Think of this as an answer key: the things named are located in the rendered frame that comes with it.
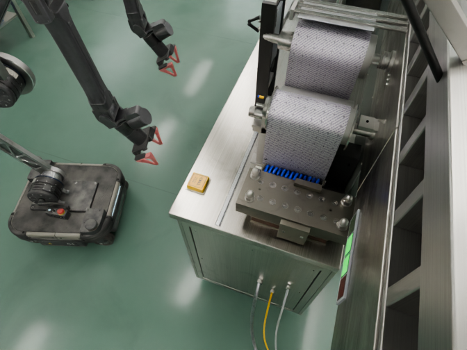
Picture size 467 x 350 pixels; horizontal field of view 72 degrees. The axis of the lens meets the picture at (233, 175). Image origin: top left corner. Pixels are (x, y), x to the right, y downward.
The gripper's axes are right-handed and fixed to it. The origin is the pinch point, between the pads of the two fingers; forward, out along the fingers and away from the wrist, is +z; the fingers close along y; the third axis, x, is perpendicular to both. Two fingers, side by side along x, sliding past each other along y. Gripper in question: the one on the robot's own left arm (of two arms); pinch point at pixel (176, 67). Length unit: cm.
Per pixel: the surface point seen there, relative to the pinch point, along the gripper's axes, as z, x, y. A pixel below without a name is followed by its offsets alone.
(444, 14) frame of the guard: -29, -88, -73
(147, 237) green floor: 77, 77, -41
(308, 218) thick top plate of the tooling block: 28, -47, -74
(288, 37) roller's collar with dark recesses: -5, -56, -23
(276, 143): 12, -43, -53
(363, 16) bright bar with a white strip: -2, -79, -25
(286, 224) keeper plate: 26, -40, -76
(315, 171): 27, -51, -57
